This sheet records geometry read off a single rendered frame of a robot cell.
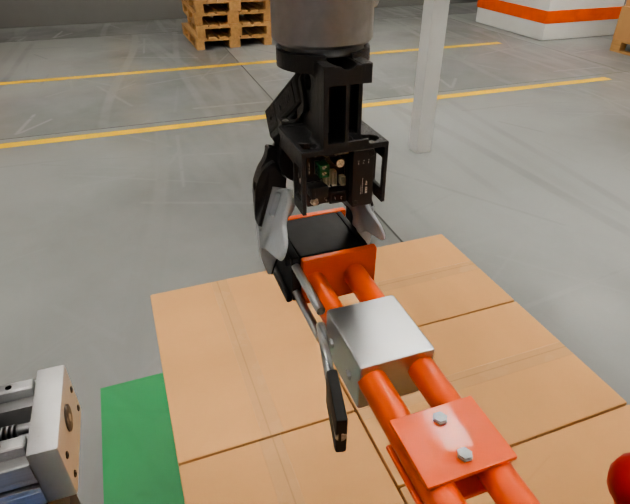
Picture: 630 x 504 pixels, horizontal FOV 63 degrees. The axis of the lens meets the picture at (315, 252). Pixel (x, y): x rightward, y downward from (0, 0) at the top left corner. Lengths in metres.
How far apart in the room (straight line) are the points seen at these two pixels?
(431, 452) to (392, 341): 0.09
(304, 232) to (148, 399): 1.60
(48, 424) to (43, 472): 0.05
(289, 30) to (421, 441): 0.28
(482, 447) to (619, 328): 2.25
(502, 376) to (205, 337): 0.76
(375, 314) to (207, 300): 1.15
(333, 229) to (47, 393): 0.42
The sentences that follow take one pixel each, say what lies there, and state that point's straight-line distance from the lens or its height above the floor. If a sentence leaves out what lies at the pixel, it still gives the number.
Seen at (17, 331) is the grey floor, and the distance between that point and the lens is 2.55.
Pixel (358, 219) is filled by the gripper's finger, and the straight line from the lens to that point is 0.50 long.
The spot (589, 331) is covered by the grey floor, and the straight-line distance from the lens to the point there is 2.50.
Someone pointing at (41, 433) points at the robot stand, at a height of 0.99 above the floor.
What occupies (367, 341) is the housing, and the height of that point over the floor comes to 1.22.
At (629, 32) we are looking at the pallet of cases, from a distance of 7.87.
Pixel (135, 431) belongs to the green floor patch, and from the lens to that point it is 1.97.
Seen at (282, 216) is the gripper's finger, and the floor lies 1.27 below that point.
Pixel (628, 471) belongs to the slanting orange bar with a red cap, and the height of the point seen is 1.32.
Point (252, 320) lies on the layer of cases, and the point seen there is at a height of 0.54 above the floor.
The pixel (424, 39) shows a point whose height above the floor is 0.78.
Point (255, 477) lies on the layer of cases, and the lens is 1.13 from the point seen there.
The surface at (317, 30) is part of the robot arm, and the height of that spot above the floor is 1.42.
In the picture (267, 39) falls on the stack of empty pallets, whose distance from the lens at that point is 7.45.
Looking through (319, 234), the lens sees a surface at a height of 1.23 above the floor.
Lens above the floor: 1.49
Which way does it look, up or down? 33 degrees down
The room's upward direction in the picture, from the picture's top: straight up
